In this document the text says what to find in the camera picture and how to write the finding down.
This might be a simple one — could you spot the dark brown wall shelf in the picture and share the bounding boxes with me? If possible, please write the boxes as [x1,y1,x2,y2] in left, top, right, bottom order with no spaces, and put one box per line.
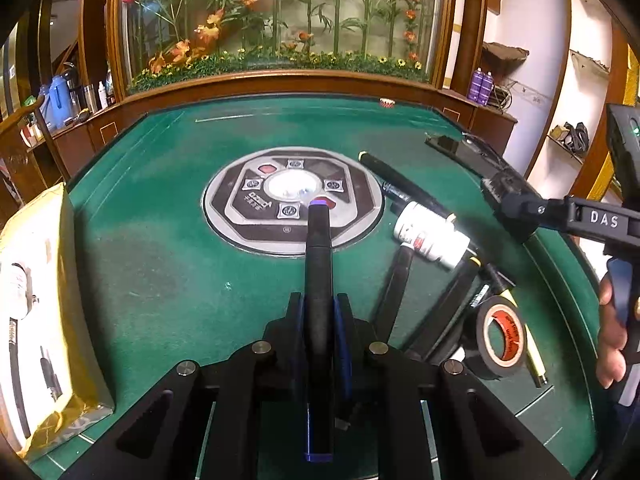
[482,41,530,73]

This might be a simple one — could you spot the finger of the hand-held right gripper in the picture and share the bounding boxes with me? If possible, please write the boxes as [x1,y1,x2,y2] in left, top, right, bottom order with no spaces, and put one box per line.
[500,192,576,243]
[481,167,538,206]

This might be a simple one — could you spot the black marker white print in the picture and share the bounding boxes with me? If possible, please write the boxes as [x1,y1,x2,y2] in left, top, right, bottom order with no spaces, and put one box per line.
[407,256,483,358]

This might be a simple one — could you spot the dark thermos flask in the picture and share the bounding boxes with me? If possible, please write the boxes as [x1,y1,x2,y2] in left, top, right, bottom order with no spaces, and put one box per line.
[62,62,83,111]

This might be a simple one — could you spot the yellow cardboard box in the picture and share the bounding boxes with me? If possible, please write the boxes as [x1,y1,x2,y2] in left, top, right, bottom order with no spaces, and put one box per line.
[0,182,116,463]

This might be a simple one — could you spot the black tape roll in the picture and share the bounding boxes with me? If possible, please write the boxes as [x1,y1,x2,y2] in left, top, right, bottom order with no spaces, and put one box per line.
[462,295,528,381]

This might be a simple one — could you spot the person's blue trousers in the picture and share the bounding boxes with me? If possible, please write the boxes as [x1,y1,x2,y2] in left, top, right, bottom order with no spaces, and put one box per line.
[607,400,640,461]

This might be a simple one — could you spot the white bottle red label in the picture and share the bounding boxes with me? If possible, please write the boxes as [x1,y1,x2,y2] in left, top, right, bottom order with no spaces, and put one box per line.
[392,201,471,272]

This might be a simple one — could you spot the slim black pen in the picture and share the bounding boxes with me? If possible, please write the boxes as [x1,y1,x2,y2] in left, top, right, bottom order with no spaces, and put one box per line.
[372,241,416,348]

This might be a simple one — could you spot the black smartphone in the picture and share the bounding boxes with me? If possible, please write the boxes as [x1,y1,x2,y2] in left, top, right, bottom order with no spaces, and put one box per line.
[424,132,506,176]

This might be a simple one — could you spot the wooden chair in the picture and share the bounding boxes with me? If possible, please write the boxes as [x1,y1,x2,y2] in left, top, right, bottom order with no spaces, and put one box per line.
[0,95,71,211]

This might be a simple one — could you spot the artificial flower display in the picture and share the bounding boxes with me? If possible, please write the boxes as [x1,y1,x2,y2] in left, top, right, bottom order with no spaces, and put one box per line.
[120,0,446,93]

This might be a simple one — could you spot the person's right hand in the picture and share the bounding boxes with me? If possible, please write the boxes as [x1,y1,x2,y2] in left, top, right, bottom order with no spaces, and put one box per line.
[596,275,630,386]

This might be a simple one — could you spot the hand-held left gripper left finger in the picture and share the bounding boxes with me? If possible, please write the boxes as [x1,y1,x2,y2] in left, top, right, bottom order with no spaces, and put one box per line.
[60,292,306,480]

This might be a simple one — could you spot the black marker purple cap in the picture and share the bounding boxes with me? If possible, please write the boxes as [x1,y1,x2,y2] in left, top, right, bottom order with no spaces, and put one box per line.
[302,199,337,462]

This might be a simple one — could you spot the black bag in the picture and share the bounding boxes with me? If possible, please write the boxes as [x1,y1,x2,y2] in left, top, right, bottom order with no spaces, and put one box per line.
[550,121,591,153]

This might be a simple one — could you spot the grey pen white label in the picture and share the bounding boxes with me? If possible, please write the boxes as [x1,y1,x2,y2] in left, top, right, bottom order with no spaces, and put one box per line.
[467,280,493,311]

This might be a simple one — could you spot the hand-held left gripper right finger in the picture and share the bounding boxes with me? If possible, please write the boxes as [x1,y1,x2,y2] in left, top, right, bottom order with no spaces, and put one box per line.
[332,294,573,480]

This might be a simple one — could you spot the thin-framed eyeglasses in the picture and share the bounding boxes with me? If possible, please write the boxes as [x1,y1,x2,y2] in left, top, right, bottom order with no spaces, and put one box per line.
[460,130,511,166]

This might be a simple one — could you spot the wire basket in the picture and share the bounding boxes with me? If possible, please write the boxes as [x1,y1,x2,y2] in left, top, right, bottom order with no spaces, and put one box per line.
[492,80,518,111]

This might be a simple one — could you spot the round table control panel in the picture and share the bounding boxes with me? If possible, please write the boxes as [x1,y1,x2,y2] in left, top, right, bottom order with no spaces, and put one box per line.
[202,147,386,257]

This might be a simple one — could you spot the thick black marker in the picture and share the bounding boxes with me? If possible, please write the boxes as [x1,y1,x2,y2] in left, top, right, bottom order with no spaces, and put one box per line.
[359,151,457,223]

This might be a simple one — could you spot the yellow and black pen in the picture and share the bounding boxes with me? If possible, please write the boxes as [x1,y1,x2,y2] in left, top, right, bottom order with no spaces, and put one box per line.
[480,264,548,388]

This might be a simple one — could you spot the blue thermos jug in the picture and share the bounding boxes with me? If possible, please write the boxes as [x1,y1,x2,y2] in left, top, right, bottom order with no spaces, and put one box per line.
[42,72,76,131]

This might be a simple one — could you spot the wooden cabinet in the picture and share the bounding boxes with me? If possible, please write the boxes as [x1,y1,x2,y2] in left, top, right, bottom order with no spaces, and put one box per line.
[440,91,518,158]

